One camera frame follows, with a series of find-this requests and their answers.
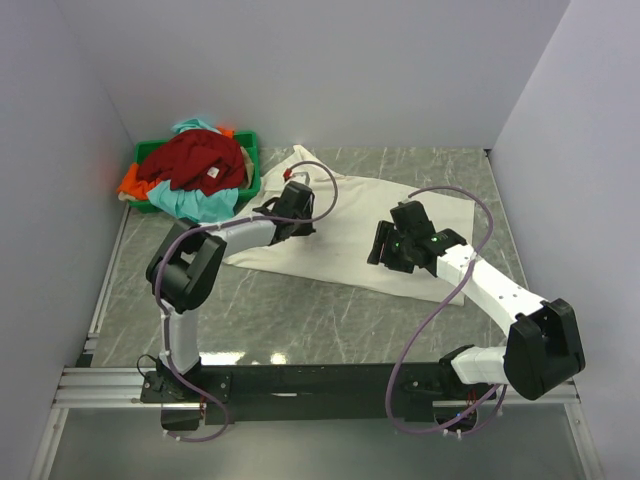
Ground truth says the cream white t-shirt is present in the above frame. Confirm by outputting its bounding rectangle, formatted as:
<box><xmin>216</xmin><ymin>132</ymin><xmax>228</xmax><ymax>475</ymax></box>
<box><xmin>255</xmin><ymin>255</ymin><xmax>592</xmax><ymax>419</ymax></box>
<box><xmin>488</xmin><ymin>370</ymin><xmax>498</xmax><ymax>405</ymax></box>
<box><xmin>224</xmin><ymin>145</ymin><xmax>474</xmax><ymax>302</ymax></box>

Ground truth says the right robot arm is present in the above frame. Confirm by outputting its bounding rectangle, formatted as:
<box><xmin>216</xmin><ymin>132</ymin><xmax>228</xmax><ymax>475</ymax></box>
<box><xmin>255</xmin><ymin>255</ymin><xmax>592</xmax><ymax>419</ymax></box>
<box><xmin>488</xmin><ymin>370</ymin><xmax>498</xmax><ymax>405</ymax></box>
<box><xmin>367</xmin><ymin>201</ymin><xmax>586</xmax><ymax>400</ymax></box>

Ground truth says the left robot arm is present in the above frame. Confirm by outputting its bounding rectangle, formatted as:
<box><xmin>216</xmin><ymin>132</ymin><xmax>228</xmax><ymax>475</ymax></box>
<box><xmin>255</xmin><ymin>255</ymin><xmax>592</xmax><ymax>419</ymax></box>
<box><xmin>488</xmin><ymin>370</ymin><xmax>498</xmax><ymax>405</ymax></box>
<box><xmin>146</xmin><ymin>181</ymin><xmax>315</xmax><ymax>402</ymax></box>

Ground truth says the tan t-shirt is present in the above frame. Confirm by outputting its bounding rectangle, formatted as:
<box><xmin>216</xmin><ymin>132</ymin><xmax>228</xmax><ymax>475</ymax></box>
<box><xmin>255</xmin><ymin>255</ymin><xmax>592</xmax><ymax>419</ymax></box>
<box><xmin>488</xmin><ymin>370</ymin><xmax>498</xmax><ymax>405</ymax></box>
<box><xmin>239</xmin><ymin>147</ymin><xmax>255</xmax><ymax>190</ymax></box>

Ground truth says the teal t-shirt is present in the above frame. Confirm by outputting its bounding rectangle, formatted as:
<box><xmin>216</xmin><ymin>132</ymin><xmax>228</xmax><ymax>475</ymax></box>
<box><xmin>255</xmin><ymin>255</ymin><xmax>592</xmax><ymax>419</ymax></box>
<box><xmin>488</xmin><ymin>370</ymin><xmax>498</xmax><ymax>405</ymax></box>
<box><xmin>138</xmin><ymin>119</ymin><xmax>245</xmax><ymax>223</ymax></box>

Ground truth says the green plastic bin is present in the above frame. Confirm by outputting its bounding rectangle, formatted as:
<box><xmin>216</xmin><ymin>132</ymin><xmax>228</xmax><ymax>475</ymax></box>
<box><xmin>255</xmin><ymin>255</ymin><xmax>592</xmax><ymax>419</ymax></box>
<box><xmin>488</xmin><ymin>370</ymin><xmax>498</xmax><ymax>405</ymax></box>
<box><xmin>116</xmin><ymin>127</ymin><xmax>260</xmax><ymax>222</ymax></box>

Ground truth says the dark red t-shirt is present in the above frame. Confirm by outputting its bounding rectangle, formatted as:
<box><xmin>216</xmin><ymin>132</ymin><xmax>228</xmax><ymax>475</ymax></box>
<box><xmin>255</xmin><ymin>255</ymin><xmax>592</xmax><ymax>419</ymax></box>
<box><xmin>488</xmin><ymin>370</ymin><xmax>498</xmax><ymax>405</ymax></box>
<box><xmin>137</xmin><ymin>128</ymin><xmax>246</xmax><ymax>197</ymax></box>

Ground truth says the orange t-shirt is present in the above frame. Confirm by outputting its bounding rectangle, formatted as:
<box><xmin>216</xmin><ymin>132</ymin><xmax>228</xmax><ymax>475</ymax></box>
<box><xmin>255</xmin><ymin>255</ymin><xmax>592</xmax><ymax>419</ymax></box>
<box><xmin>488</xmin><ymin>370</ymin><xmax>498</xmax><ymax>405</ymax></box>
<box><xmin>116</xmin><ymin>127</ymin><xmax>236</xmax><ymax>201</ymax></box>

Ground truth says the black base crossbar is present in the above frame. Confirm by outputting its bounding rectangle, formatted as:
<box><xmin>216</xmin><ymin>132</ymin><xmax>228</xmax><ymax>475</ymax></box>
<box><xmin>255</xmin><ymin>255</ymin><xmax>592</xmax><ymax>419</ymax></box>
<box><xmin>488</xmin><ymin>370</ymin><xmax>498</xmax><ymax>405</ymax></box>
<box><xmin>140</xmin><ymin>362</ymin><xmax>489</xmax><ymax>425</ymax></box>

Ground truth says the aluminium frame rail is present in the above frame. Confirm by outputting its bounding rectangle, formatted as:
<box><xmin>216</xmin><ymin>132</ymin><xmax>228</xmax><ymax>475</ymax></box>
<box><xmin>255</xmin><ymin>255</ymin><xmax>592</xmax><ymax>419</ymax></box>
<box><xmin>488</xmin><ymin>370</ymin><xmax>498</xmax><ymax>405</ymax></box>
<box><xmin>52</xmin><ymin>367</ymin><xmax>581</xmax><ymax>409</ymax></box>

